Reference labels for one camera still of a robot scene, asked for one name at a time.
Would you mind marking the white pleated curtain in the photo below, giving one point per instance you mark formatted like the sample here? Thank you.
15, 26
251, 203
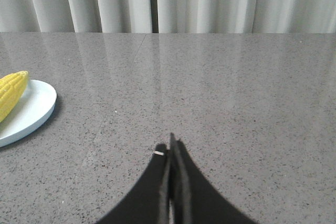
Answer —
169, 16

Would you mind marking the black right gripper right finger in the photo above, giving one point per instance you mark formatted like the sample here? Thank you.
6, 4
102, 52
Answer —
194, 199

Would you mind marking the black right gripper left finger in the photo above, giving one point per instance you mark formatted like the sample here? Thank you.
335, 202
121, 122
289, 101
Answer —
148, 200

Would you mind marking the yellow corn cob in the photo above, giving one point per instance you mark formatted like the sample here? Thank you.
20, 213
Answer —
12, 87

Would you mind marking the light blue round plate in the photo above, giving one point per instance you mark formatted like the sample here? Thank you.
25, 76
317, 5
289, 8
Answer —
32, 110

